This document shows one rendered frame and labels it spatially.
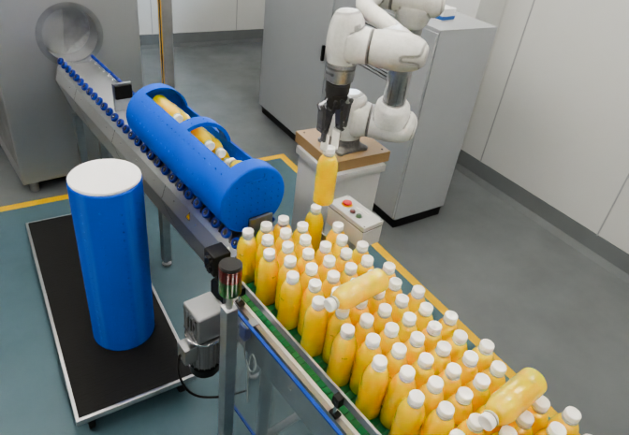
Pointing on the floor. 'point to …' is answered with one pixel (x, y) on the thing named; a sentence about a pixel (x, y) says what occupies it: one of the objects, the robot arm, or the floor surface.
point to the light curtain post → (165, 23)
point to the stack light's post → (228, 325)
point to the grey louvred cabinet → (372, 82)
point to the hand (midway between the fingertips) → (329, 140)
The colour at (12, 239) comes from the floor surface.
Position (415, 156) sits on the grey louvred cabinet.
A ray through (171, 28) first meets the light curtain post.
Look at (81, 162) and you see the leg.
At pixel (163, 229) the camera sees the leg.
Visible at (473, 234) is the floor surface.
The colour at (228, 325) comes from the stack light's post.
